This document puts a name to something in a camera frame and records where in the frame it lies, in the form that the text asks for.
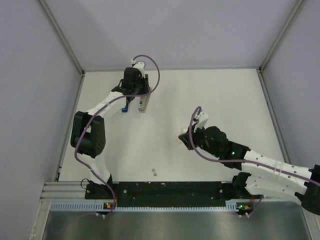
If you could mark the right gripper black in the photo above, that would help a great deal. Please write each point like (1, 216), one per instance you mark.
(183, 137)

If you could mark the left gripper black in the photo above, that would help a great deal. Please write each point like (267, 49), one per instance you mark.
(144, 81)

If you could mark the small white staple box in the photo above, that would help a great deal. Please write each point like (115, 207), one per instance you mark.
(184, 130)

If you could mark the blue stapler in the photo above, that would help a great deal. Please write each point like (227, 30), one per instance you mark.
(125, 109)

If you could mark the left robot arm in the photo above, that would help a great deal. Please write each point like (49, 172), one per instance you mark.
(88, 135)

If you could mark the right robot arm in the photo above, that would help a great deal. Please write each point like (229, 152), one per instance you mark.
(258, 175)

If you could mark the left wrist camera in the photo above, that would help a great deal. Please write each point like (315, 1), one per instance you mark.
(140, 65)

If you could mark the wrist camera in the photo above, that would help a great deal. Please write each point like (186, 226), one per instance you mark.
(140, 65)
(200, 120)

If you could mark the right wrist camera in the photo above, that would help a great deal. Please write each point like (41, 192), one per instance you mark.
(200, 120)

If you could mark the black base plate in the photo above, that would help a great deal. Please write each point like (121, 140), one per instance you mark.
(176, 194)

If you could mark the aluminium frame rail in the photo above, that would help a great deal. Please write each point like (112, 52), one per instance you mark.
(64, 190)

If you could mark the white cable duct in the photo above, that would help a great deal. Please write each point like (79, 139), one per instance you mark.
(77, 206)

